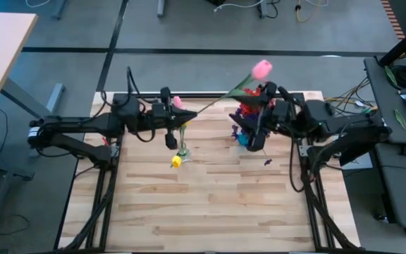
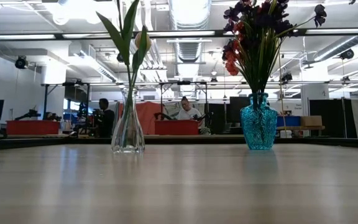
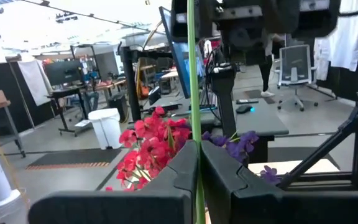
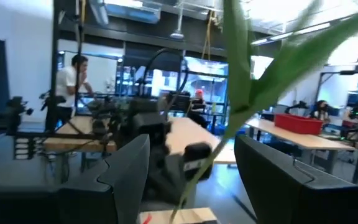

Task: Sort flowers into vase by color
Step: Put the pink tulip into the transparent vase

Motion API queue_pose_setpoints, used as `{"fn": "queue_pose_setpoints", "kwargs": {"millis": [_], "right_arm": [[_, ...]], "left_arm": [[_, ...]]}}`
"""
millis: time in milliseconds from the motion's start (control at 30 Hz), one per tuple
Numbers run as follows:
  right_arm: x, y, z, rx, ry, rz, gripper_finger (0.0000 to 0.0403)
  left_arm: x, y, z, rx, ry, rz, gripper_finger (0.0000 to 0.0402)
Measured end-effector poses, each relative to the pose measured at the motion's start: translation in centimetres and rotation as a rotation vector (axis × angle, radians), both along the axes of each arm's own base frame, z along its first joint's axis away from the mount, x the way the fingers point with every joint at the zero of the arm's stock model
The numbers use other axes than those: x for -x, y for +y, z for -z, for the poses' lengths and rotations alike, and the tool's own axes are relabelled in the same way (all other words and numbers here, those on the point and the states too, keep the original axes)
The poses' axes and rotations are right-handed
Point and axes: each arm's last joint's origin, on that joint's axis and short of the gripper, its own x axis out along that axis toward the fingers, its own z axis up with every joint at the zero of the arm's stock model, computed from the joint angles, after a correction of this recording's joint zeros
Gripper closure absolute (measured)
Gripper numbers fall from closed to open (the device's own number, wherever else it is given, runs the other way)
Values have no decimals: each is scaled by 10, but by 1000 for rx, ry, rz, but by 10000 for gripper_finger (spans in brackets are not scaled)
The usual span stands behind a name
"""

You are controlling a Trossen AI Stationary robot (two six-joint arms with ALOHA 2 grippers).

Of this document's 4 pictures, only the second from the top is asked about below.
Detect purple artificial flower bunch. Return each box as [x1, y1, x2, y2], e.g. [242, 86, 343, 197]
[253, 0, 328, 94]
[221, 0, 291, 94]

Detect clear glass vase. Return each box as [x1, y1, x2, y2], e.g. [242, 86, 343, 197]
[110, 86, 146, 154]

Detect blue textured glass vase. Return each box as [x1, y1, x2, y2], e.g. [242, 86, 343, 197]
[240, 92, 279, 151]

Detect person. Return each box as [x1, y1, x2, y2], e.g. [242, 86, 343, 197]
[177, 95, 203, 121]
[97, 98, 117, 138]

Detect red storage bin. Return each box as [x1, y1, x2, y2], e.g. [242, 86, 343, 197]
[6, 120, 60, 136]
[154, 119, 200, 136]

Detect orange cloth screen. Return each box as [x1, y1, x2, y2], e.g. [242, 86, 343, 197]
[118, 101, 163, 135]

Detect black partition panel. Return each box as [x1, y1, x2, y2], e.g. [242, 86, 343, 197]
[204, 103, 229, 135]

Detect black beam with light strips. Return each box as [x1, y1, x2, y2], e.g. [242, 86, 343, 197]
[0, 27, 358, 40]

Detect blue storage bin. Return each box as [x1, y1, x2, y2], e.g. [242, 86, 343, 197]
[277, 116, 302, 128]

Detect wooden background table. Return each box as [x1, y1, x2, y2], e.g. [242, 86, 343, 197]
[277, 125, 326, 131]

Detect cardboard box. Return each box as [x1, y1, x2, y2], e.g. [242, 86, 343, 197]
[300, 115, 323, 127]

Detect black background panel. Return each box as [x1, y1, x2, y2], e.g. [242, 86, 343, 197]
[308, 98, 357, 139]

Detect black background rig frame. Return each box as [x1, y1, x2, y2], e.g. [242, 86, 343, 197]
[42, 80, 211, 122]

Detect silver ventilation duct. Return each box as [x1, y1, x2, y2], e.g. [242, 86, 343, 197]
[168, 0, 213, 65]

